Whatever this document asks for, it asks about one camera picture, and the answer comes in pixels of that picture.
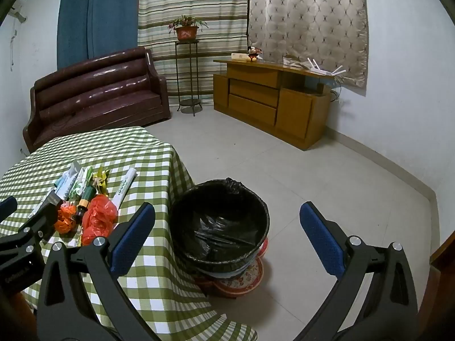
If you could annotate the brown leather sofa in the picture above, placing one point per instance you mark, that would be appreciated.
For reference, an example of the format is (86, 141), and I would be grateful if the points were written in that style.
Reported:
(96, 92)

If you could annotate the beige patterned curtain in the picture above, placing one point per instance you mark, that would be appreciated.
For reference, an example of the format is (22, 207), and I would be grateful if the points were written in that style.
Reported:
(309, 17)

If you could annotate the red plastic bag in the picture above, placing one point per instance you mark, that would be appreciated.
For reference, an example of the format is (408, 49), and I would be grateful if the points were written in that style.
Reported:
(97, 216)

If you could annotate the blue curtain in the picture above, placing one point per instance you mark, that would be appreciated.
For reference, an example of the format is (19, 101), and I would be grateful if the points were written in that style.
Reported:
(96, 17)

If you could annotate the black lined trash bin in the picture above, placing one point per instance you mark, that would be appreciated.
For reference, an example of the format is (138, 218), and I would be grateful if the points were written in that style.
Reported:
(220, 216)

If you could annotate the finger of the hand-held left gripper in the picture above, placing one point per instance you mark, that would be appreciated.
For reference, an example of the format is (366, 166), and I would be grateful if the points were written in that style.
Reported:
(7, 207)
(41, 220)

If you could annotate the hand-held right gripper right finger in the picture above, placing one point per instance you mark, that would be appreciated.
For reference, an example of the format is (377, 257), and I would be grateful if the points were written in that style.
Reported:
(321, 238)

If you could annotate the light blue packet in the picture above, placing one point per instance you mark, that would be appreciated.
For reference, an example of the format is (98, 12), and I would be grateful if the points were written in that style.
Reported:
(62, 186)

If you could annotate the white router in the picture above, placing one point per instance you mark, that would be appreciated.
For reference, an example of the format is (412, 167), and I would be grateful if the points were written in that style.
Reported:
(321, 71)

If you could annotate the white blue printed packet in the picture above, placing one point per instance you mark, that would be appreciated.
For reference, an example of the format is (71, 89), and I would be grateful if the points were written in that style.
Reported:
(73, 172)

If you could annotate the white wall pipe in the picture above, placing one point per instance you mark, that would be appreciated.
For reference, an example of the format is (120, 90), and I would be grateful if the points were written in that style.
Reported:
(18, 16)

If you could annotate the dark grey packet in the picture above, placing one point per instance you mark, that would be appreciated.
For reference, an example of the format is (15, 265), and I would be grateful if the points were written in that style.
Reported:
(46, 204)

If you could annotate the orange wrapper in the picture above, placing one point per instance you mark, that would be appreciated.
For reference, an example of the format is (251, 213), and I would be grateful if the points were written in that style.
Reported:
(64, 221)

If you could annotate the wooden door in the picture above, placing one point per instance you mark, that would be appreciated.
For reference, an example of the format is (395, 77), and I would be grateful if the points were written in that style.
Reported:
(440, 280)

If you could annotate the striped curtain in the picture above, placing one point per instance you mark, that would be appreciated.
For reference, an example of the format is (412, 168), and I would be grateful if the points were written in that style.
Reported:
(213, 7)

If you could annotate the silver plastic bag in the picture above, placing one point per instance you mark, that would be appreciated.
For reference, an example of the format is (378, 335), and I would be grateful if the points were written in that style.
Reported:
(293, 62)

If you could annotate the yellow wrapper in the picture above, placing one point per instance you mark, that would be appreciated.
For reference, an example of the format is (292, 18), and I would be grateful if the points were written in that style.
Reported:
(100, 179)

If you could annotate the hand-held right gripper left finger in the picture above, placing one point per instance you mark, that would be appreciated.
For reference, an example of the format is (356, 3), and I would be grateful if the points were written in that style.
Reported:
(133, 234)

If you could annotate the green checked tablecloth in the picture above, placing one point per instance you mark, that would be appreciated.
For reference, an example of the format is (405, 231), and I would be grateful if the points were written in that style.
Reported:
(106, 149)

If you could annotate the wooden cabinet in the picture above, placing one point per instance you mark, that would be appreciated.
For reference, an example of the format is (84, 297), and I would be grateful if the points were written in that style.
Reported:
(295, 113)

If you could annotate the beige tissue box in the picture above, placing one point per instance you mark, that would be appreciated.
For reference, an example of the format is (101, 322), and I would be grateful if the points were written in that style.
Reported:
(239, 57)

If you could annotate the black metal plant stand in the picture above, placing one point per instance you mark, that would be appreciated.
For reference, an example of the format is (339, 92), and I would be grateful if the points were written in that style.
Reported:
(189, 104)

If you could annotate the mouse plush toy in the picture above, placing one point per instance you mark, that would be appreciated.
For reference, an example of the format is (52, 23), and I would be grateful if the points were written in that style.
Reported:
(253, 55)

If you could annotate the potted plant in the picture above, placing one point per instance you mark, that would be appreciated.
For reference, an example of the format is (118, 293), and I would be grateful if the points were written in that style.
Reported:
(186, 32)

